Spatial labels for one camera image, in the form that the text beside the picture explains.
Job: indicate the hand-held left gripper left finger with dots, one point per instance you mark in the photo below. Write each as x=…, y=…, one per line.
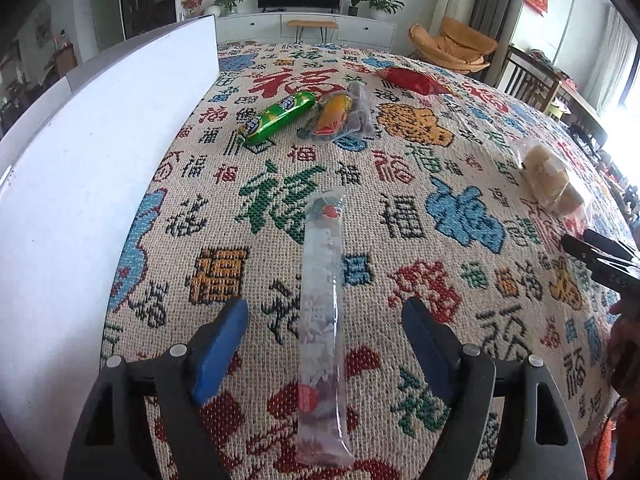
x=220, y=350

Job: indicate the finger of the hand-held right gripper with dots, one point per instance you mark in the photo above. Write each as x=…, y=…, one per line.
x=590, y=255
x=612, y=242

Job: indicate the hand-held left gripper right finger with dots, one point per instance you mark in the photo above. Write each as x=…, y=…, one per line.
x=425, y=350

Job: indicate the bread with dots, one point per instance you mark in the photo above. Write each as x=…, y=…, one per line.
x=550, y=175

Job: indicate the long clear snack packet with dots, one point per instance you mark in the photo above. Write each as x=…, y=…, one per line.
x=322, y=310

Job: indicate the green snack packet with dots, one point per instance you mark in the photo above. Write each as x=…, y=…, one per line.
x=277, y=117

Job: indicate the red snack packet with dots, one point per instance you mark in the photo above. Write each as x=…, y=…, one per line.
x=415, y=80

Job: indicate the orange snack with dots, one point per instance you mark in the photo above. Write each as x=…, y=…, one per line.
x=332, y=112

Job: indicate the person's right hand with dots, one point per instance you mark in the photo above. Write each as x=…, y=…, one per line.
x=627, y=340

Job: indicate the printed woven blanket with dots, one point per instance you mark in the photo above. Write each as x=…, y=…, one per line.
x=400, y=240

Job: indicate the cluttered wooden table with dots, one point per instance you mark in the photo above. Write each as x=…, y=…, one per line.
x=585, y=115

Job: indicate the red cloth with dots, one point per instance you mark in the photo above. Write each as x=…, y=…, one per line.
x=607, y=452

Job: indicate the white sheer curtain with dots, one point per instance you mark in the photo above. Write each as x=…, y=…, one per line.
x=612, y=60

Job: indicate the dark wooden chair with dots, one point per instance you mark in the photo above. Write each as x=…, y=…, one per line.
x=527, y=77

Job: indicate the white board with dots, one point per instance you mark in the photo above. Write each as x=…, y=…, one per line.
x=75, y=185

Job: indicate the orange lounge chair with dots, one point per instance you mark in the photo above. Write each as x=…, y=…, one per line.
x=460, y=42

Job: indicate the grey curtain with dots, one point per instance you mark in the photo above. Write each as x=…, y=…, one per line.
x=500, y=0

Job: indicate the white television cabinet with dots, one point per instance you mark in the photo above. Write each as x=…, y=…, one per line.
x=250, y=27

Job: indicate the large leafy potted plant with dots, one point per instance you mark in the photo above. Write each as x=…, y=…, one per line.
x=382, y=4

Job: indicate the dark wooden side table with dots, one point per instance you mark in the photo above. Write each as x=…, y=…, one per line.
x=64, y=59

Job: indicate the wooden stool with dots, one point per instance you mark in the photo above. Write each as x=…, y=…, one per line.
x=312, y=25

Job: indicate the white round vase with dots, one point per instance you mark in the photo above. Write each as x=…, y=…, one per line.
x=212, y=10

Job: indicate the small potted plant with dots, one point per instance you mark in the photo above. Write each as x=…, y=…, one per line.
x=353, y=5

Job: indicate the red flowers in vase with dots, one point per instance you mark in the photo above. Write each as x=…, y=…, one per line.
x=192, y=2

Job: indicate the green potted plant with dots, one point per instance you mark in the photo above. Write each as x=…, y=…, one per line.
x=230, y=1

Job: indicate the dark display cabinet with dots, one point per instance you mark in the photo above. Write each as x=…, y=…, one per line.
x=147, y=0

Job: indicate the wall picture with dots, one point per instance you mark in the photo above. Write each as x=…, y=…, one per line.
x=43, y=25

